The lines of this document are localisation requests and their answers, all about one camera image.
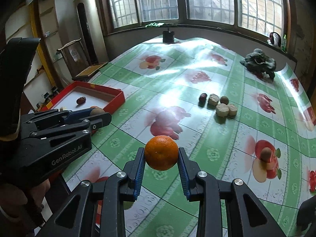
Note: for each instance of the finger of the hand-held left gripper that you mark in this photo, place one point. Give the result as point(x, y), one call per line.
point(98, 122)
point(79, 114)

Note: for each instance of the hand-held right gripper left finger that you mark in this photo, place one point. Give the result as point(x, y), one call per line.
point(139, 175)

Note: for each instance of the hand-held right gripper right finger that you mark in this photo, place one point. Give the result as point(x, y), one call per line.
point(184, 172)

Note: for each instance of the large brown kiwi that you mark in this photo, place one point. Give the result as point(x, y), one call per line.
point(98, 111)

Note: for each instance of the red jujube date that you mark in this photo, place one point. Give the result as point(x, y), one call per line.
point(80, 100)
point(203, 97)

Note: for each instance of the large orange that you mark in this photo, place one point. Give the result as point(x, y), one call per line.
point(93, 107)

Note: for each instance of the red cardboard box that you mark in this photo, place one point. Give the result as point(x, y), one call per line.
point(116, 98)

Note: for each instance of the small orange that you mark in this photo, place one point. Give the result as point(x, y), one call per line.
point(161, 153)

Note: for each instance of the small brown kiwi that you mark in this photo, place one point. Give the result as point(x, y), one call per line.
point(266, 154)
point(224, 100)

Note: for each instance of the person's left hand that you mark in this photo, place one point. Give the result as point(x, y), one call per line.
point(40, 192)

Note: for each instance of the small charger device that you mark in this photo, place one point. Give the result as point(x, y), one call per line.
point(53, 90)
point(45, 95)

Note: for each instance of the wooden armchair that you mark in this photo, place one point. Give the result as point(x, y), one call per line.
point(86, 70)

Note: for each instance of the yellow pole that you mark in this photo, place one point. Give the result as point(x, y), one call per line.
point(40, 51)

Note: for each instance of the green fruit-print tablecloth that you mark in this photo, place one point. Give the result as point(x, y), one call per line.
point(172, 84)

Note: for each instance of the standing air conditioner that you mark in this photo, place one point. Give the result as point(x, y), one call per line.
point(90, 27)

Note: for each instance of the small black box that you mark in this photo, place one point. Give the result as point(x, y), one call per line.
point(168, 35)

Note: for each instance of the green cloth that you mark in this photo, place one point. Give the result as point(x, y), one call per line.
point(154, 24)

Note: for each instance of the dark green leafy vegetable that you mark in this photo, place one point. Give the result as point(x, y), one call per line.
point(258, 63)

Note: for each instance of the plastic bag with red contents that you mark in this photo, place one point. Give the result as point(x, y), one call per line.
point(274, 39)

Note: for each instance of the barred window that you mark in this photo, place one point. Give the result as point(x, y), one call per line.
point(209, 2)

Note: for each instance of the green bottle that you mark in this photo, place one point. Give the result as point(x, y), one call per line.
point(284, 43)

